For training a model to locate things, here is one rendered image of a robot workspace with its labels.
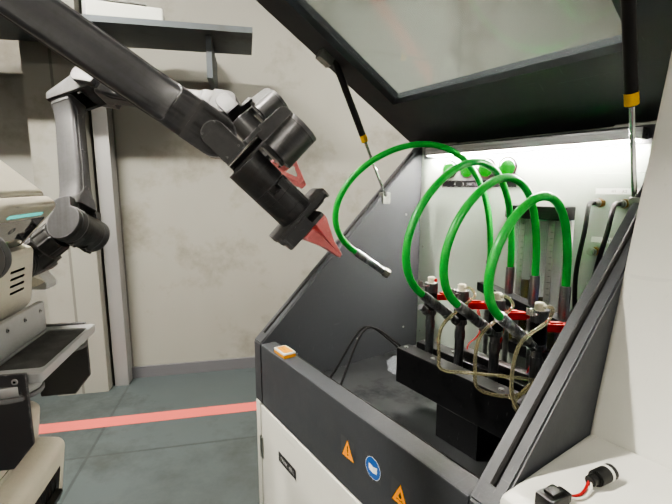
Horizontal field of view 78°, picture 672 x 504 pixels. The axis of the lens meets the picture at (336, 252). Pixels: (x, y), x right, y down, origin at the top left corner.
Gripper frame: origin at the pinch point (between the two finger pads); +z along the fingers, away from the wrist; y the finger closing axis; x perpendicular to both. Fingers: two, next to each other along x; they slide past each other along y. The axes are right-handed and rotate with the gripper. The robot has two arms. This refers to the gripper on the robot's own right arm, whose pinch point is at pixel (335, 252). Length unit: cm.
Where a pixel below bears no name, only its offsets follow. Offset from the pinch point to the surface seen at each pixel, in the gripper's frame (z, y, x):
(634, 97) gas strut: 12.7, 44.4, -17.1
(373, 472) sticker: 28.2, -22.8, -5.5
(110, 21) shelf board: -99, 31, 188
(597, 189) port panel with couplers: 35, 47, 1
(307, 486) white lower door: 36, -38, 15
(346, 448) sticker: 26.9, -24.0, 1.8
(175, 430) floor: 63, -110, 169
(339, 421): 23.7, -21.4, 4.0
